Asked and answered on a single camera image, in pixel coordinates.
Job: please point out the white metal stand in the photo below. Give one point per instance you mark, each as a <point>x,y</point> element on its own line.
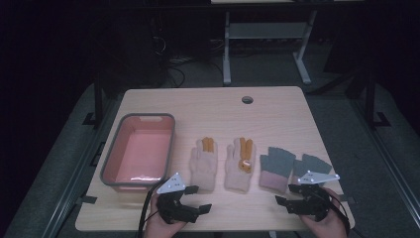
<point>264,31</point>

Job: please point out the black table edge clamp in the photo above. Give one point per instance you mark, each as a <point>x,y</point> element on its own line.
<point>86,199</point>

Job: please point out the beige glove with orange fingers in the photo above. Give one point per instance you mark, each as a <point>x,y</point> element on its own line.
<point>203,165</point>

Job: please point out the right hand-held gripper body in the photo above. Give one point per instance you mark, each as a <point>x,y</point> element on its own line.
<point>312,198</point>

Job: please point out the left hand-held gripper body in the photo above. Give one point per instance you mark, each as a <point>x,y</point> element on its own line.
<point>173,206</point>

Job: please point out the beige glove with bear patch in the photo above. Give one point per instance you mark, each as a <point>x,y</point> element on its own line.
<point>238,173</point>

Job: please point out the pink basin with grey rim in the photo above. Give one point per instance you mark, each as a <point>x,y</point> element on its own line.
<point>142,155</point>

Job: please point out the grey fingerless glove pink cuff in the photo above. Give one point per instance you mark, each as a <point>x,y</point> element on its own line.
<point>275,165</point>
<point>313,163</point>

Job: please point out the person's right hand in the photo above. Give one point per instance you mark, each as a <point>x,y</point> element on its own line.
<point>325,226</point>

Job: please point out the person's left hand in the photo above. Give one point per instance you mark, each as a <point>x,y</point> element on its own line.
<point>163,228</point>

